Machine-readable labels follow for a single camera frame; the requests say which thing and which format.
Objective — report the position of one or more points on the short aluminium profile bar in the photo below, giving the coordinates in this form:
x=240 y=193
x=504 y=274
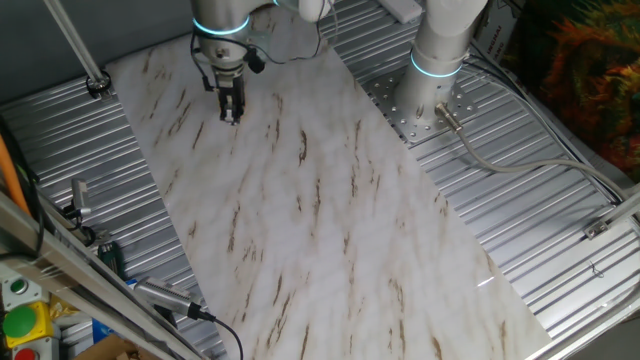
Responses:
x=625 y=209

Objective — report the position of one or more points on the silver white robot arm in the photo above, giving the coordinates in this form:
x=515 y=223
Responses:
x=432 y=85

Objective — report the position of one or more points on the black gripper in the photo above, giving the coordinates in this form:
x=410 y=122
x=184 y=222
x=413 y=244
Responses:
x=230 y=87

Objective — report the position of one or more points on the small metal corner bracket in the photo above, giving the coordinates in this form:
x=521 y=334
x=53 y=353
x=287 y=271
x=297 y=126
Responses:
x=596 y=230

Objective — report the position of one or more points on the aluminium table edge rail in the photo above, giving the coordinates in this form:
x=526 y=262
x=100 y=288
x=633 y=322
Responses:
x=590 y=332

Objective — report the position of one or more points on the green hex key set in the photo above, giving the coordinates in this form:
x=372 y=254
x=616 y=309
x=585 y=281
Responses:
x=111 y=257

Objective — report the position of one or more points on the brown cardboard box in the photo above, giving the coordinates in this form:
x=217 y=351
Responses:
x=105 y=349

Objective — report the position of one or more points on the white box small green button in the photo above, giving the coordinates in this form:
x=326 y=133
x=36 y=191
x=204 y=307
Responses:
x=20 y=287

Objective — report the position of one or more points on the colourful orange green cloth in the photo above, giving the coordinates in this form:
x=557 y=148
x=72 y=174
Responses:
x=585 y=75

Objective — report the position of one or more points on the silver ribbed camera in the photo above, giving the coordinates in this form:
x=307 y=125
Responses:
x=162 y=295

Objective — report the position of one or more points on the white power strip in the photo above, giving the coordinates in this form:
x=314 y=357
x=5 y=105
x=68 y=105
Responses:
x=400 y=9

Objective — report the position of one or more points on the aluminium frame beam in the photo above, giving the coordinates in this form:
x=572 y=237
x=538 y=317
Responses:
x=65 y=272

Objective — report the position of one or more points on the grey box red button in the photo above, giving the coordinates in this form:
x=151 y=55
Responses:
x=25 y=355

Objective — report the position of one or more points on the white marble pattern mat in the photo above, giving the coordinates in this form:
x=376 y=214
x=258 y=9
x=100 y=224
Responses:
x=325 y=225

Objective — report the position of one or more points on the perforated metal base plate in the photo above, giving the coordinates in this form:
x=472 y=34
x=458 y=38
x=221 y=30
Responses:
x=387 y=100

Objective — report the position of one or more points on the yellow box green push button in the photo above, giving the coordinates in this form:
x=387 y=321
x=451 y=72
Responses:
x=20 y=322

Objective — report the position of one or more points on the aluminium frame pole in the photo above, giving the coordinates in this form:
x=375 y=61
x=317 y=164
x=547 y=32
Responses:
x=75 y=42

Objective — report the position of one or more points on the black pole foot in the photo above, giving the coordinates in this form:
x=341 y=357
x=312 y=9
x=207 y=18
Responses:
x=98 y=85

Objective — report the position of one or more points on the small silver camera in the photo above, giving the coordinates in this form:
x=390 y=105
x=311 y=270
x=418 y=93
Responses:
x=80 y=195

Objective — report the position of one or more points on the blue tissue pack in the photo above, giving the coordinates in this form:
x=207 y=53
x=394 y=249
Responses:
x=102 y=331

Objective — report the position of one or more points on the white box red print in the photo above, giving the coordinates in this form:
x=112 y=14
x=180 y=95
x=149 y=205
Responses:
x=495 y=30

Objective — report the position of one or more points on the metal camera mount clamp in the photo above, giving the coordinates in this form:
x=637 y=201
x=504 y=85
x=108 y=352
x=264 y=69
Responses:
x=92 y=236

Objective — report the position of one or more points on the black round wrist camera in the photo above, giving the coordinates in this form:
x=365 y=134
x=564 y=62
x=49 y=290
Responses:
x=255 y=61

